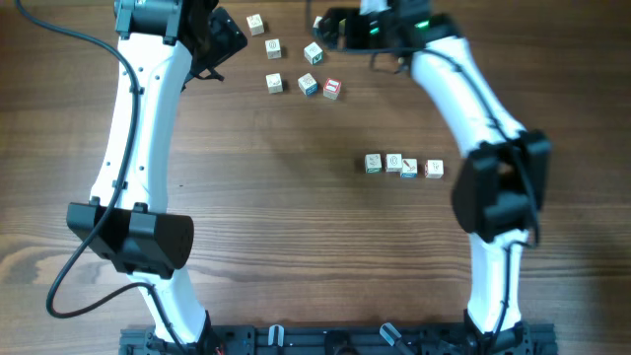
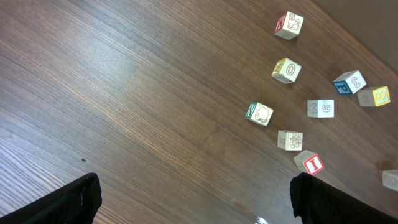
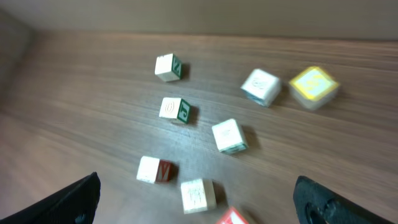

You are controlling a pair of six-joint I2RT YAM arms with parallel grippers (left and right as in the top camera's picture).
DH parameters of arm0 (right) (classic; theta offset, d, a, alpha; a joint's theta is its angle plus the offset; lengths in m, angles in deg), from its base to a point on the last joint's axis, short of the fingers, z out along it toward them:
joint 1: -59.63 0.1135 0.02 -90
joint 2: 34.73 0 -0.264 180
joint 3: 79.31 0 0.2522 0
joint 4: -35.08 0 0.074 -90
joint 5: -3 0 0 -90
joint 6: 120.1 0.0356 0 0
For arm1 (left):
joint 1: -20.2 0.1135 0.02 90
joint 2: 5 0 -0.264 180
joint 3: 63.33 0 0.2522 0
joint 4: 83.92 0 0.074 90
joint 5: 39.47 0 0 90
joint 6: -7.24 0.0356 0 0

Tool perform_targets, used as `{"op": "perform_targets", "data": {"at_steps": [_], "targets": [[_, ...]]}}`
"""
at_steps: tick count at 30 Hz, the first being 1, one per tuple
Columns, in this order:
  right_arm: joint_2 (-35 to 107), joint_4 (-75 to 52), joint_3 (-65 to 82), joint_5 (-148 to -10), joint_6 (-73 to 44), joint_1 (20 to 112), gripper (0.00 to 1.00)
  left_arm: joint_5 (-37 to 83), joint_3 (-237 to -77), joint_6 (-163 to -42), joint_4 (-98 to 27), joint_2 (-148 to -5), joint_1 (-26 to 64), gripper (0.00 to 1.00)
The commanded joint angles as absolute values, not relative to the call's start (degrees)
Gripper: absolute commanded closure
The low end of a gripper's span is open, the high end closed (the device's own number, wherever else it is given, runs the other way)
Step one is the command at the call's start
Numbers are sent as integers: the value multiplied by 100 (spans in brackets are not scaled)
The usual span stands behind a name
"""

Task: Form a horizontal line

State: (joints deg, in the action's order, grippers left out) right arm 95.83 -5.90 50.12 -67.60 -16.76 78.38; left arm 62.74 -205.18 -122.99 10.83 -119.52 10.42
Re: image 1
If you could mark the wooden block blue side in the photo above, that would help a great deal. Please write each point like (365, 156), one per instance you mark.
(307, 84)

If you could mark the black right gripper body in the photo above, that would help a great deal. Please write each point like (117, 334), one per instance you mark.
(357, 33)

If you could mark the wooden block green top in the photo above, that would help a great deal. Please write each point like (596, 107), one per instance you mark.
(313, 53)

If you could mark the wooden block plain back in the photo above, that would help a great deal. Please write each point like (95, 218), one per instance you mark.
(393, 163)

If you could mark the wooden block red top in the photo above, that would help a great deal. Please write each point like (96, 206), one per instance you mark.
(331, 88)

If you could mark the black mounting rail base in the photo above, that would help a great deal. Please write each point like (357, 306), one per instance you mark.
(438, 338)

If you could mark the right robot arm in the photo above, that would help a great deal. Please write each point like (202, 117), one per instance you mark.
(500, 187)

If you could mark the wooden block green side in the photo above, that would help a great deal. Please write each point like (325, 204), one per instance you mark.
(373, 163)

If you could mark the wooden block far left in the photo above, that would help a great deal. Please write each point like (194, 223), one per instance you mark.
(255, 24)

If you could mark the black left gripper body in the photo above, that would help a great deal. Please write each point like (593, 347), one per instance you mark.
(225, 40)

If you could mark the wooden block yellow top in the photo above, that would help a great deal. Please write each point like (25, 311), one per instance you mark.
(316, 22)

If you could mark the wooden block green J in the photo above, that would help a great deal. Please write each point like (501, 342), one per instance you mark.
(273, 48)

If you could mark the wooden block red side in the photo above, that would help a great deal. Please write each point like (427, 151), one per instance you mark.
(274, 83)

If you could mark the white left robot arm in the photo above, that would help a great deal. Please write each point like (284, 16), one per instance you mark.
(163, 45)

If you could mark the wooden block red 9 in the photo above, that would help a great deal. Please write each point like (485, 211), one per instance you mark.
(434, 169)

